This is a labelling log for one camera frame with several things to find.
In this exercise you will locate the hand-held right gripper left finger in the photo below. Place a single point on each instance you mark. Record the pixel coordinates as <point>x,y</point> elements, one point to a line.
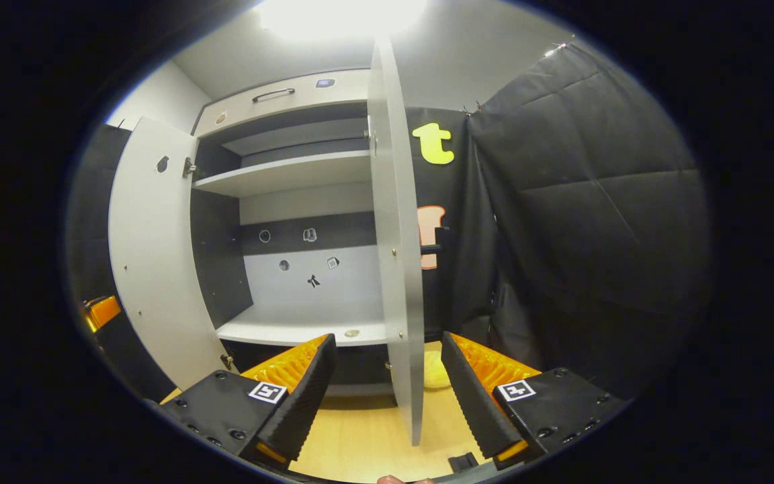
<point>303,403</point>

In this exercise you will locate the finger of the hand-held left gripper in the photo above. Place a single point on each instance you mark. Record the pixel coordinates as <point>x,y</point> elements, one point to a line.
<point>103,312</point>

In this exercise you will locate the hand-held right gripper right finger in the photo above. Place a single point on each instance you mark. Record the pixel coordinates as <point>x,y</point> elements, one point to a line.
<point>471,396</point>

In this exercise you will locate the grey door with checkered sticker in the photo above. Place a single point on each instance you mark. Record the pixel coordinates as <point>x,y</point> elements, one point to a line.
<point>158,269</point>

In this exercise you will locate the grey double-door shoe cabinet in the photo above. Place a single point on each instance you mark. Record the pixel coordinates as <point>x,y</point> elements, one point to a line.
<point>306,296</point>

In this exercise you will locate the grey shoe cabinet door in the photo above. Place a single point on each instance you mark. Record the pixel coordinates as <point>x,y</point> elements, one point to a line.
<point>397,269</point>

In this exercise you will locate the pale yellow object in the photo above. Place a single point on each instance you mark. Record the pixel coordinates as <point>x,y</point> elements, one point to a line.
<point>435,370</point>

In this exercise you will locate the black backdrop cloth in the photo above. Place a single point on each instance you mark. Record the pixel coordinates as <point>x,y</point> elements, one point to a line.
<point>595,235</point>

